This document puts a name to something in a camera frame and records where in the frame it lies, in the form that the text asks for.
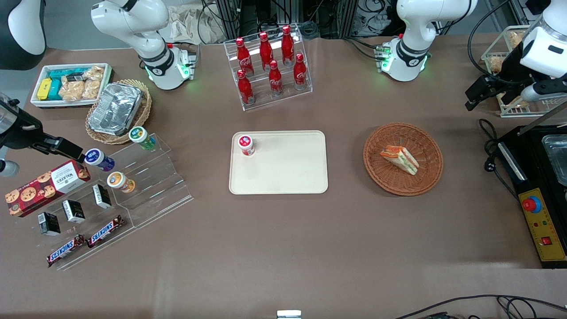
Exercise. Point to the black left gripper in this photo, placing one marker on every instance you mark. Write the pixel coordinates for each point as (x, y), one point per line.
(510, 67)

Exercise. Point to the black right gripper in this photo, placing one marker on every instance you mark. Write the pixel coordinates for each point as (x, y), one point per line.
(20, 131)

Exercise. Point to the triangular sandwich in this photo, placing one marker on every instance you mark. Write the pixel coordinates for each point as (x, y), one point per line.
(401, 159)

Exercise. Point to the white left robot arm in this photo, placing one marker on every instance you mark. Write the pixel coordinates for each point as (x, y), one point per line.
(416, 26)

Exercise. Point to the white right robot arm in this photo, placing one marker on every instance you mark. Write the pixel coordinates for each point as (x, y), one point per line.
(133, 22)

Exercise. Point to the aluminium foil tray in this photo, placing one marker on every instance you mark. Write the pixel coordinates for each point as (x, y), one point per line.
(115, 108)

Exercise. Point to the light wicker basket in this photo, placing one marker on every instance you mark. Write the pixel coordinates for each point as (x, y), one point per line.
(144, 110)

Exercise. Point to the brown round wicker basket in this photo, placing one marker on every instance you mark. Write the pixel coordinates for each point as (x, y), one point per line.
(390, 181)

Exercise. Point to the cream plastic tray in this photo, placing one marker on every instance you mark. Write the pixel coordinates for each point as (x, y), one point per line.
(288, 168)

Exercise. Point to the bagged bread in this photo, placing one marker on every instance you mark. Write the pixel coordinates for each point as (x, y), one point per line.
(516, 38)
(516, 103)
(497, 65)

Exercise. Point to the purple-lid small bottle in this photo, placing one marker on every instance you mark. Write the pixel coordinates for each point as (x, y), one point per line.
(97, 158)

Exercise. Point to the red Walkers shortbread box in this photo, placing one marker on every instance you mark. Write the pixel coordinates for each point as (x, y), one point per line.
(44, 188)

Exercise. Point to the grey metal machine bar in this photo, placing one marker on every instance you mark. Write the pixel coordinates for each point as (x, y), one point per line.
(542, 118)

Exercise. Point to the small black carton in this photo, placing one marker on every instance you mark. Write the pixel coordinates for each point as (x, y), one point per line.
(48, 223)
(73, 211)
(102, 196)

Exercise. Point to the clear bagged snack packet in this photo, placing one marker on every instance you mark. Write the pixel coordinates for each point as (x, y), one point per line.
(91, 88)
(95, 73)
(71, 91)

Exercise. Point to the orange-lid small bottle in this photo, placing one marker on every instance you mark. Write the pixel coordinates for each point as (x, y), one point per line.
(118, 180)

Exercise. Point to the short teal box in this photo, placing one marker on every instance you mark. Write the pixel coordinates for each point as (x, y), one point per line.
(55, 90)

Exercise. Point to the yellow small box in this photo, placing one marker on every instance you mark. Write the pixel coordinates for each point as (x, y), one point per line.
(44, 89)

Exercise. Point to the green-lid small bottle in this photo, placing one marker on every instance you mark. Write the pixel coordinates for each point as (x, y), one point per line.
(139, 135)

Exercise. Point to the long teal box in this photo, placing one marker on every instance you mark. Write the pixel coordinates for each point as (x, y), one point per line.
(66, 73)

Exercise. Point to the white plastic bin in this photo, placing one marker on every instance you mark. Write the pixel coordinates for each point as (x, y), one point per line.
(40, 71)

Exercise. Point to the steel pan in machine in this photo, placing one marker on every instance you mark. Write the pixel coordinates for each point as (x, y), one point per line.
(558, 155)

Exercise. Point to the black machine with yellow panel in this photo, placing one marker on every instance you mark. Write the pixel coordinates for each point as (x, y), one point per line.
(527, 177)

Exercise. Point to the Snickers bar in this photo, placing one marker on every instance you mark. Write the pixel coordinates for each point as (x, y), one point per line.
(106, 231)
(65, 250)

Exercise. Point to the clear acrylic step shelf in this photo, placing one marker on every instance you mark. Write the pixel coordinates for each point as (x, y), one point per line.
(155, 186)

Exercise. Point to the red emergency stop button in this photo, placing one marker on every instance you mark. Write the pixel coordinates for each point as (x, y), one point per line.
(531, 204)

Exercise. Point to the beige paper bag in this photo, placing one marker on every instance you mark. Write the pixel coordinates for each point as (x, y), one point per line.
(190, 26)

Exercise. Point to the red-lid small bottle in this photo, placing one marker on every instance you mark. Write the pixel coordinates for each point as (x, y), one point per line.
(246, 144)

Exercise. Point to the red cola bottle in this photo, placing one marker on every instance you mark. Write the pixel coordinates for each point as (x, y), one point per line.
(288, 44)
(300, 73)
(266, 51)
(244, 55)
(245, 88)
(275, 79)

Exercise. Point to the clear acrylic bottle rack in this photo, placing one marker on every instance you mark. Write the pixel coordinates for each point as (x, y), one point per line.
(266, 101)

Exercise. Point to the small white block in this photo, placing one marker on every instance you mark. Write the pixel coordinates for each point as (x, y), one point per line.
(289, 314)

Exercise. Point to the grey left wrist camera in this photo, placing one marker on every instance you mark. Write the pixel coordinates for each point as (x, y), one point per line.
(542, 91)

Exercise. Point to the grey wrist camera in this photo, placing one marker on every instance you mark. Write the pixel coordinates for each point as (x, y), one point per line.
(542, 91)
(8, 168)

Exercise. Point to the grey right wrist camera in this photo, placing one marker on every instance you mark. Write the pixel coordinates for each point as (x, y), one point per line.
(8, 168)

